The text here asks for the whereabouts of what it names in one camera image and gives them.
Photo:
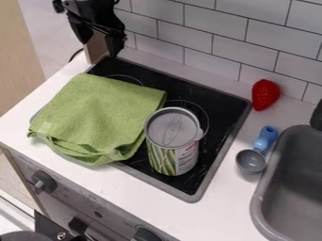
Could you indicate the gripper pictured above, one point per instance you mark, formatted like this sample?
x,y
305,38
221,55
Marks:
x,y
95,12

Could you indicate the silver can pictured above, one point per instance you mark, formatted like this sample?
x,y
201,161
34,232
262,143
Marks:
x,y
174,141

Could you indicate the green cloth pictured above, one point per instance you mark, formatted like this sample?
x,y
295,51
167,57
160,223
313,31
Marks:
x,y
92,119

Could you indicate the toy stove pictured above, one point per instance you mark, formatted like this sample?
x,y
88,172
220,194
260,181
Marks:
x,y
184,131

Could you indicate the red toy strawberry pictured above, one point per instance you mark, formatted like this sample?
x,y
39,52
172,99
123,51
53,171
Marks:
x,y
264,94

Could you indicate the blue and grey spoon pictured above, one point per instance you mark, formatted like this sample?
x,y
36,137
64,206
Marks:
x,y
256,150

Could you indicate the toy sink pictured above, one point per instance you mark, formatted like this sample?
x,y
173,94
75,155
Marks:
x,y
293,188

